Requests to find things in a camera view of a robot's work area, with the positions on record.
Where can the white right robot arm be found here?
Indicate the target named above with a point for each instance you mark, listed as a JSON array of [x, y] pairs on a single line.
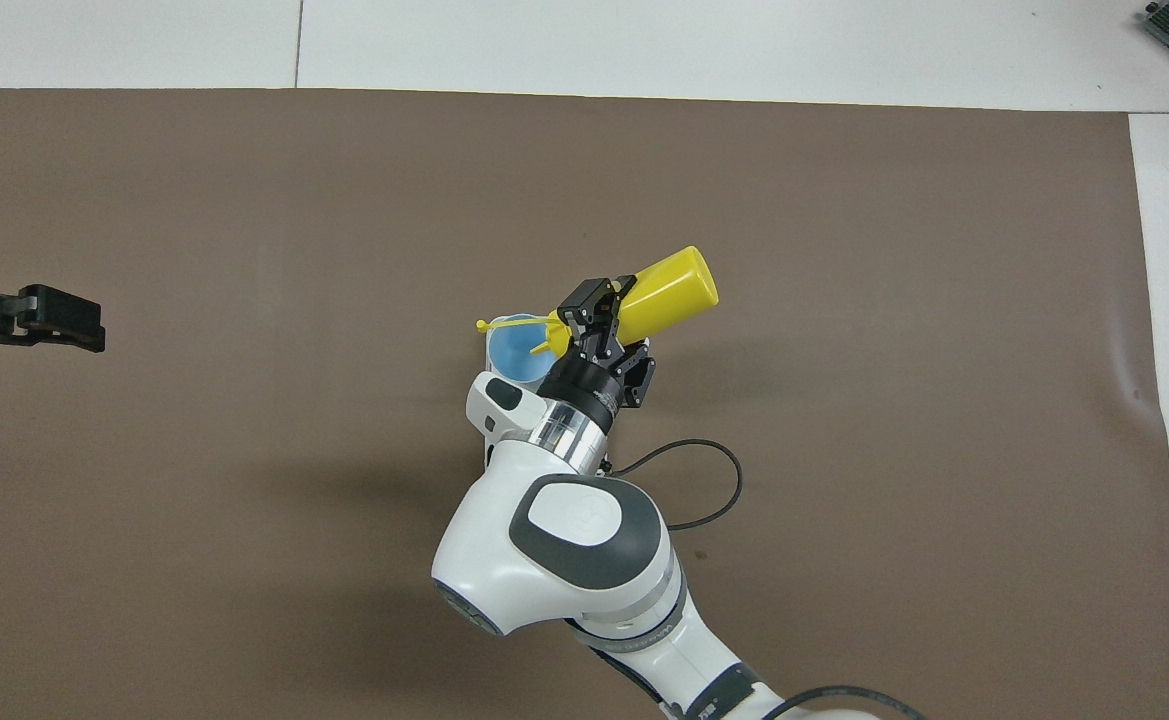
[[564, 560]]

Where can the light blue plastic cup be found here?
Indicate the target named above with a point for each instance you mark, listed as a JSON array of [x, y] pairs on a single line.
[[514, 350]]

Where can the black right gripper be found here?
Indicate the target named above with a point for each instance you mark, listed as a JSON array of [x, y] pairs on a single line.
[[589, 385]]

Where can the yellow squeeze bottle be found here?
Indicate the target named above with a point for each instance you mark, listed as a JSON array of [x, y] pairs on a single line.
[[674, 290]]

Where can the silver digital kitchen scale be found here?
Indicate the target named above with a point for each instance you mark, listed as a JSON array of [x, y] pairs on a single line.
[[490, 452]]

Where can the brown table mat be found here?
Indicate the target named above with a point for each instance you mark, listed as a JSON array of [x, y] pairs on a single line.
[[944, 300]]

